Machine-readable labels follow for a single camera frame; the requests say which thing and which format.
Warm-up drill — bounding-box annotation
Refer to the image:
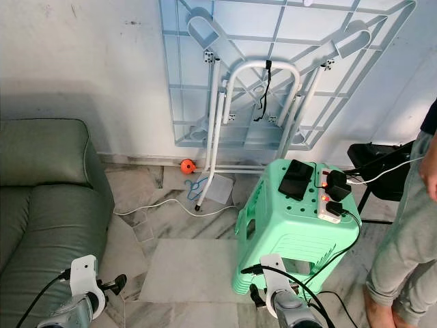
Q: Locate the grey-green leather sofa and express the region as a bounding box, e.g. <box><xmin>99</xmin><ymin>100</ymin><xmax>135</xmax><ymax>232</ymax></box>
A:
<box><xmin>0</xmin><ymin>120</ymin><xmax>116</xmax><ymax>328</ymax></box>

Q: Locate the person's bare hand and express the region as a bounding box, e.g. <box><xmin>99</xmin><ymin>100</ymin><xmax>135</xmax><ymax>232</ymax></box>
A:
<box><xmin>420</xmin><ymin>132</ymin><xmax>437</xmax><ymax>200</ymax></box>

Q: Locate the mint green plastic stool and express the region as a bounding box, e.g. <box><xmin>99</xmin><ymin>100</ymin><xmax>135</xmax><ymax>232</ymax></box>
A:
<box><xmin>235</xmin><ymin>159</ymin><xmax>363</xmax><ymax>296</ymax></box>

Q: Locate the white power strip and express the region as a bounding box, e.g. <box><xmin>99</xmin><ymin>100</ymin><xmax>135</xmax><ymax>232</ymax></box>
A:
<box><xmin>316</xmin><ymin>167</ymin><xmax>350</xmax><ymax>226</ymax></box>

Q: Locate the grey flat plate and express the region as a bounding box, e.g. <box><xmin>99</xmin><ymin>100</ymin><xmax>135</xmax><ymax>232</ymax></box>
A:
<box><xmin>206</xmin><ymin>174</ymin><xmax>234</xmax><ymax>206</ymax></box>

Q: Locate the small black plug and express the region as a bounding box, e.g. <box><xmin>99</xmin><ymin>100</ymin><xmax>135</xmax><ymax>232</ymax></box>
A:
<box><xmin>328</xmin><ymin>202</ymin><xmax>350</xmax><ymax>219</ymax></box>

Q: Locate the flat black charger box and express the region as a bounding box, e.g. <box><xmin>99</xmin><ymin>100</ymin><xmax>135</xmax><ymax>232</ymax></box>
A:
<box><xmin>279</xmin><ymin>160</ymin><xmax>315</xmax><ymax>202</ymax></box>

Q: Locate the blue clothes hanger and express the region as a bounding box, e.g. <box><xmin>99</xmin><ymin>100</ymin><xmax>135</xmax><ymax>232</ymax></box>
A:
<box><xmin>185</xmin><ymin>177</ymin><xmax>210</xmax><ymax>203</ymax></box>

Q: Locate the large black plug adapter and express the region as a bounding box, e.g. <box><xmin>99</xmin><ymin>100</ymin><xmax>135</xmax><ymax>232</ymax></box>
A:
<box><xmin>324</xmin><ymin>170</ymin><xmax>353</xmax><ymax>202</ymax></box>

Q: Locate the person in grey trousers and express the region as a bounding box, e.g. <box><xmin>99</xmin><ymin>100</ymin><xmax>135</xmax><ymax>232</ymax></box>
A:
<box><xmin>364</xmin><ymin>98</ymin><xmax>437</xmax><ymax>328</ymax></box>

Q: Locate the black chair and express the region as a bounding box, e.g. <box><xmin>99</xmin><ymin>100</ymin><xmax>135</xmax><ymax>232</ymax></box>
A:
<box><xmin>346</xmin><ymin>141</ymin><xmax>418</xmax><ymax>206</ymax></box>

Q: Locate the light blue folded plastic table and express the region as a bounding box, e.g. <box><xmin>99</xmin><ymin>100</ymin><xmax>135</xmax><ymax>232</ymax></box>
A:
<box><xmin>158</xmin><ymin>0</ymin><xmax>418</xmax><ymax>150</ymax></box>

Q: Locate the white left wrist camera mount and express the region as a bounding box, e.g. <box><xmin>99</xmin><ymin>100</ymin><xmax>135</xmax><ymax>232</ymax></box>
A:
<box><xmin>71</xmin><ymin>255</ymin><xmax>108</xmax><ymax>313</ymax></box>

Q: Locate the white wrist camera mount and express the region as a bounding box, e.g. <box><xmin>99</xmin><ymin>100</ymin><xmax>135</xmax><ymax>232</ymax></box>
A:
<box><xmin>259</xmin><ymin>254</ymin><xmax>292</xmax><ymax>296</ymax></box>
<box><xmin>71</xmin><ymin>255</ymin><xmax>108</xmax><ymax>313</ymax></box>

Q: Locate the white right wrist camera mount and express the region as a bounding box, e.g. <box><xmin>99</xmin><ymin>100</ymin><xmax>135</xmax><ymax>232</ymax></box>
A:
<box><xmin>259</xmin><ymin>254</ymin><xmax>292</xmax><ymax>296</ymax></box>

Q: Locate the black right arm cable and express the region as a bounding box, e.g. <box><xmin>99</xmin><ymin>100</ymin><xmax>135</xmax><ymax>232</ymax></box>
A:
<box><xmin>241</xmin><ymin>264</ymin><xmax>337</xmax><ymax>328</ymax></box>

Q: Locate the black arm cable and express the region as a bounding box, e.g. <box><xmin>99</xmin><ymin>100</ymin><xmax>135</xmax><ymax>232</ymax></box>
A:
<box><xmin>15</xmin><ymin>268</ymin><xmax>74</xmax><ymax>328</ymax></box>
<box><xmin>241</xmin><ymin>264</ymin><xmax>337</xmax><ymax>328</ymax></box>

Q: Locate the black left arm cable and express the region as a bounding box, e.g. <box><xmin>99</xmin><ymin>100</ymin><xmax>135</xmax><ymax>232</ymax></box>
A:
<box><xmin>15</xmin><ymin>268</ymin><xmax>74</xmax><ymax>328</ymax></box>

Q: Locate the thin white floor cable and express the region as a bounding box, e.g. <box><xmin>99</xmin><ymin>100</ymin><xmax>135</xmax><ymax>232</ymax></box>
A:
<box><xmin>113</xmin><ymin>197</ymin><xmax>240</xmax><ymax>219</ymax></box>

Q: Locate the black power cable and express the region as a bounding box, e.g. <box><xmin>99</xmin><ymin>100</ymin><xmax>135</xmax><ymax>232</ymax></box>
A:
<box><xmin>306</xmin><ymin>208</ymin><xmax>364</xmax><ymax>310</ymax></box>

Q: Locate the white charging cable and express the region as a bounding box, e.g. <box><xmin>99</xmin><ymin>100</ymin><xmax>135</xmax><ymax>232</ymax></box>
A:
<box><xmin>350</xmin><ymin>156</ymin><xmax>424</xmax><ymax>185</ymax></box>

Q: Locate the white metal table leg frame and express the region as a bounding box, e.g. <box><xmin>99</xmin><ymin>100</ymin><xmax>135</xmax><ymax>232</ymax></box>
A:
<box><xmin>194</xmin><ymin>59</ymin><xmax>326</xmax><ymax>210</ymax></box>

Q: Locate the black strap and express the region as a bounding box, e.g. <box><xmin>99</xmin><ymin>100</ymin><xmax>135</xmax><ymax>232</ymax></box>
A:
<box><xmin>251</xmin><ymin>60</ymin><xmax>274</xmax><ymax>124</ymax></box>

